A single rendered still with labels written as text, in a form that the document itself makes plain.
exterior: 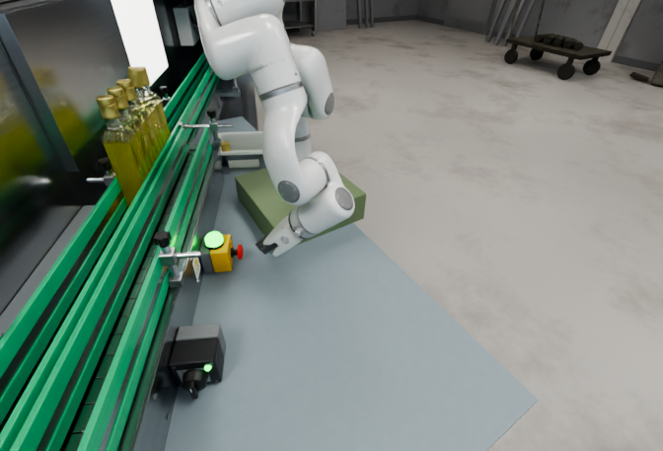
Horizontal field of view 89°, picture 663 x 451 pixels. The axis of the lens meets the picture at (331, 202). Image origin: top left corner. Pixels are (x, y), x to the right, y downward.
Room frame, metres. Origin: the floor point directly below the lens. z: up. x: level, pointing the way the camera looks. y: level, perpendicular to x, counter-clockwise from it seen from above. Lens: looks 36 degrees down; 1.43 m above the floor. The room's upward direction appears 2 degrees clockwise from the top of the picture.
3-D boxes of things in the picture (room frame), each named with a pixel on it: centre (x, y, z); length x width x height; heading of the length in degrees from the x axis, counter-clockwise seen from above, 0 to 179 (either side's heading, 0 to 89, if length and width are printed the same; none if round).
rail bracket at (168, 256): (0.46, 0.28, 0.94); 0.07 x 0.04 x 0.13; 99
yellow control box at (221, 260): (0.63, 0.29, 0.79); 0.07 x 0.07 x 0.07; 9
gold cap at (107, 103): (0.72, 0.50, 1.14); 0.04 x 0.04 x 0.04
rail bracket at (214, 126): (1.04, 0.42, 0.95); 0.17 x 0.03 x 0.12; 99
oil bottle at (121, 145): (0.72, 0.50, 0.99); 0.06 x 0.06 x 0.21; 8
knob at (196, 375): (0.29, 0.23, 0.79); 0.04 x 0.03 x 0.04; 99
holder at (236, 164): (1.17, 0.37, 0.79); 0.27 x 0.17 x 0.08; 99
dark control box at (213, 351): (0.35, 0.24, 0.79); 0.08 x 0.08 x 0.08; 9
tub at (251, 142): (1.17, 0.34, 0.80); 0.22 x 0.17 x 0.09; 99
